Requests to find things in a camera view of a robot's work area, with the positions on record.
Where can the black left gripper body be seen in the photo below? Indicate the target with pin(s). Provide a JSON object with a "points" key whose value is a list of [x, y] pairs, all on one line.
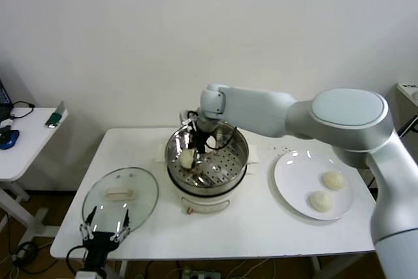
{"points": [[98, 244]]}

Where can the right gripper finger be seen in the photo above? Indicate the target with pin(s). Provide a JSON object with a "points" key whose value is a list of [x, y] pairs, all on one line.
{"points": [[199, 159]]}

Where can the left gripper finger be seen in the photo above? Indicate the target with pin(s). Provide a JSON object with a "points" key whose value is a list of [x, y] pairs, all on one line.
{"points": [[126, 221], [92, 217]]}

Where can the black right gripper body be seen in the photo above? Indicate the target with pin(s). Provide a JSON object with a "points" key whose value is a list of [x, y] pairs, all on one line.
{"points": [[200, 140]]}

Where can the glass pot lid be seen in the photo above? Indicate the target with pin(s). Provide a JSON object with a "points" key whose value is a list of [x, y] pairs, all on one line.
{"points": [[140, 190]]}

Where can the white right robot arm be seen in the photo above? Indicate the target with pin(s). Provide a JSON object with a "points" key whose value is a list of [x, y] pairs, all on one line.
{"points": [[261, 109]]}

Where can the stainless steel steamer basket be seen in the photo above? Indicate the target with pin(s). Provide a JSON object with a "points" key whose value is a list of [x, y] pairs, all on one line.
{"points": [[235, 161]]}

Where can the white electric cooker pot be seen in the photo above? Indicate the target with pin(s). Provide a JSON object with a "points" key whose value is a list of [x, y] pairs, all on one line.
{"points": [[202, 204]]}

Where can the grey floor adapter plug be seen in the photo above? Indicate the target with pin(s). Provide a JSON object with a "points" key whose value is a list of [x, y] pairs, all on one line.
{"points": [[21, 253]]}

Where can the white side table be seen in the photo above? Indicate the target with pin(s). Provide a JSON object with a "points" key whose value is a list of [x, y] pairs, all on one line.
{"points": [[29, 148]]}

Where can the white round plate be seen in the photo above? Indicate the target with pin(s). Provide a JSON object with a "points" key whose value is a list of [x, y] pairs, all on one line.
{"points": [[300, 174]]}

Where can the blue computer mouse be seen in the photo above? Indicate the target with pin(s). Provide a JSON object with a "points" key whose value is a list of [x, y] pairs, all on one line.
{"points": [[9, 138]]}

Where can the dark laptop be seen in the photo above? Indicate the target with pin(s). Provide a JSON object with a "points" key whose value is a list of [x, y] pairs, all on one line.
{"points": [[3, 99]]}

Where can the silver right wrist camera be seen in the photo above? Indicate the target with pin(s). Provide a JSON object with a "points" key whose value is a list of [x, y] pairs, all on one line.
{"points": [[186, 118]]}

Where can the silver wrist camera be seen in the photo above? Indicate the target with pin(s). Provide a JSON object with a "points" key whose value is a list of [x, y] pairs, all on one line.
{"points": [[86, 275], [186, 118]]}

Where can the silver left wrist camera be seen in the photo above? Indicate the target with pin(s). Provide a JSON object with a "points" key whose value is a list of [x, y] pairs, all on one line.
{"points": [[86, 275]]}

